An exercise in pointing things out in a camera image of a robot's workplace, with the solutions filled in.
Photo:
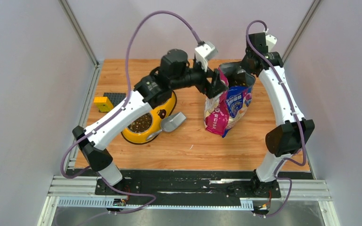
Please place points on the white slotted cable duct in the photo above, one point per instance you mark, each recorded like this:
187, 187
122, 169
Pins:
112, 203

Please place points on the yellow double pet bowl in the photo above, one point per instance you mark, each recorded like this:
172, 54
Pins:
158, 114

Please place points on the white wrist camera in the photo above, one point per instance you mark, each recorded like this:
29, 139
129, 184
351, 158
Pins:
204, 52
271, 40

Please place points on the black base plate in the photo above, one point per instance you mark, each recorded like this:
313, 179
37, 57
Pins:
146, 187

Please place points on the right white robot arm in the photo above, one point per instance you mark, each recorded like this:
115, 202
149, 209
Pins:
292, 129

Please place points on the dark grey toy baseplate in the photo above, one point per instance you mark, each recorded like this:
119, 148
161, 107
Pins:
115, 98

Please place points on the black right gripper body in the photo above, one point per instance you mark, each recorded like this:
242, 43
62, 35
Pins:
244, 63

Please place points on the brown pet food kibble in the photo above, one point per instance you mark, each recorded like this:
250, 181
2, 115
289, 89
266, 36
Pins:
141, 124

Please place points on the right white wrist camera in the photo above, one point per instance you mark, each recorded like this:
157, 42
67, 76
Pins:
271, 40

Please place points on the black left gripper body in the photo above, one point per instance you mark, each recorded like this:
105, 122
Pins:
202, 83

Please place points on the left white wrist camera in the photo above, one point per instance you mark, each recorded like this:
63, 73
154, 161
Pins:
204, 52

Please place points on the silver metal scoop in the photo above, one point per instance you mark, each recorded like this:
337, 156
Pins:
169, 124

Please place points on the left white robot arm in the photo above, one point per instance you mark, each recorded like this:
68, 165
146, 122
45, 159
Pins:
153, 90

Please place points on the colourful pet food bag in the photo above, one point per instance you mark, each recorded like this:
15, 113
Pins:
221, 113

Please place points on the yellow toy brick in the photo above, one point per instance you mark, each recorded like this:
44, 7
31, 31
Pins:
103, 104

